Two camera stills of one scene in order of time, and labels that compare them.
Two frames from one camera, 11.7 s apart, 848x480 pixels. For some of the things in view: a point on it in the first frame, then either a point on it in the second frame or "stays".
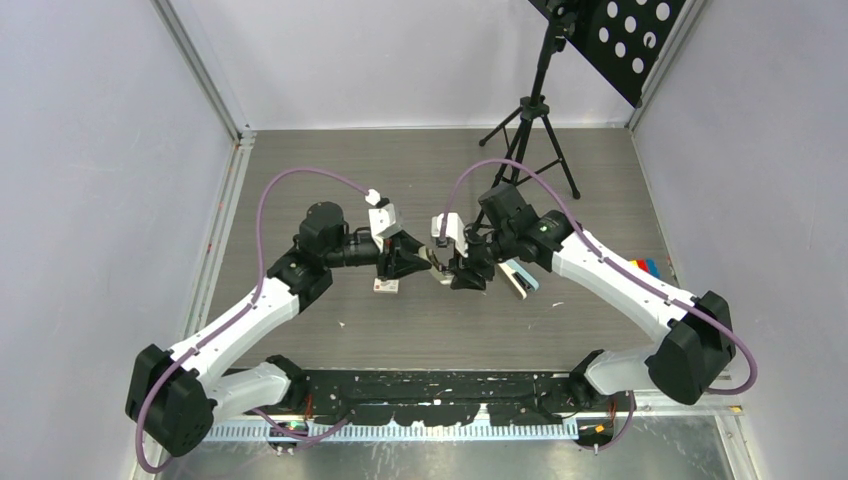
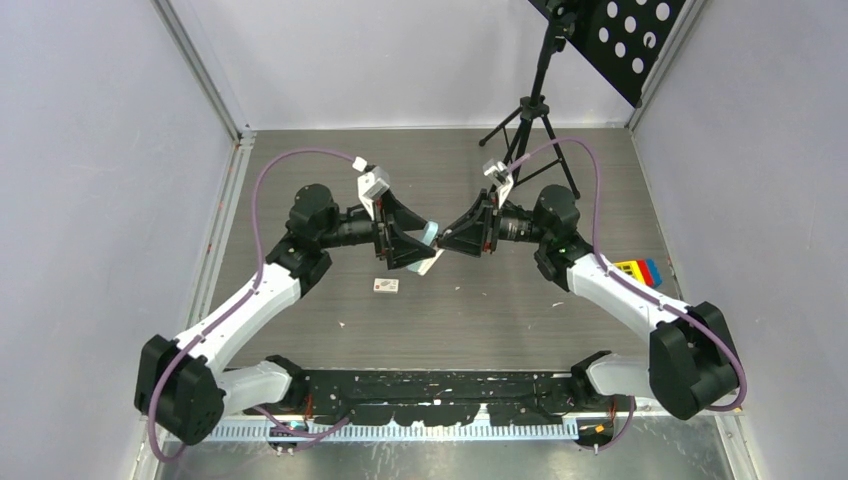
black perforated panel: x=622 y=40 stays
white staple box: x=386 y=286 stays
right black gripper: x=463 y=268 -> x=476 y=240
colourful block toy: x=647 y=264 stays
